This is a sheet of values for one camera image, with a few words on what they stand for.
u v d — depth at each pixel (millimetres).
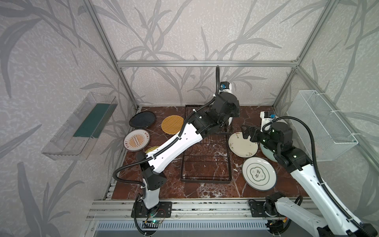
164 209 735
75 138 649
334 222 376
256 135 619
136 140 995
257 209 732
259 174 856
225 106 461
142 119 1263
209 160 913
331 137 608
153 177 416
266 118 603
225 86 550
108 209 753
